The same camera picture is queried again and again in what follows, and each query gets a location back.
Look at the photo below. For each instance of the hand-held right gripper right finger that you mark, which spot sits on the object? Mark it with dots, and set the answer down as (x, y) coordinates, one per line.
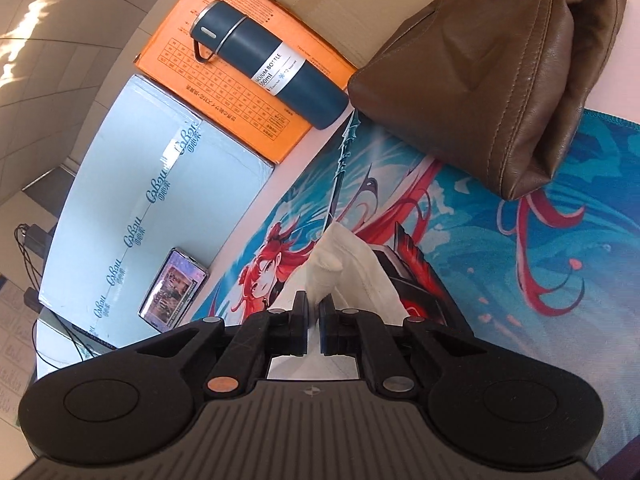
(327, 322)

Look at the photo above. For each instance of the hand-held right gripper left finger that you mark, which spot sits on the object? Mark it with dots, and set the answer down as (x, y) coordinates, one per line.
(301, 321)

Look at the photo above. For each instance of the white cloth garment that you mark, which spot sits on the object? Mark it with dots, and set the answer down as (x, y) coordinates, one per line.
(345, 265)

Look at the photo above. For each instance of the smartphone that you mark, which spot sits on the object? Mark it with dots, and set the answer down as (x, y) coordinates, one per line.
(173, 290)

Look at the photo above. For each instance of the printed desk mat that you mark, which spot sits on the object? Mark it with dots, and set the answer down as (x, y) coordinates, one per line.
(500, 260)

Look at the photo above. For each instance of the light blue cardboard box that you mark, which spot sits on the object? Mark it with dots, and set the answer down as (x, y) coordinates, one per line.
(130, 185)

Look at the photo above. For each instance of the orange cardboard box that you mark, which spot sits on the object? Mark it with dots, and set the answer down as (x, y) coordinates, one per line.
(235, 90)

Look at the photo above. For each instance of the dark blue vacuum bottle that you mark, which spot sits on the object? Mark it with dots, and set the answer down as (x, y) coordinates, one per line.
(280, 65)

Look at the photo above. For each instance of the black power adapter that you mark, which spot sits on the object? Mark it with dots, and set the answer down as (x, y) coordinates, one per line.
(37, 240)

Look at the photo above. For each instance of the brown leather bag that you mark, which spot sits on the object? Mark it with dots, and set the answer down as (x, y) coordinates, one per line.
(500, 75)

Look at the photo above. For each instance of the brown cardboard box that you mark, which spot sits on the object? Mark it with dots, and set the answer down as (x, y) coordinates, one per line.
(325, 5)

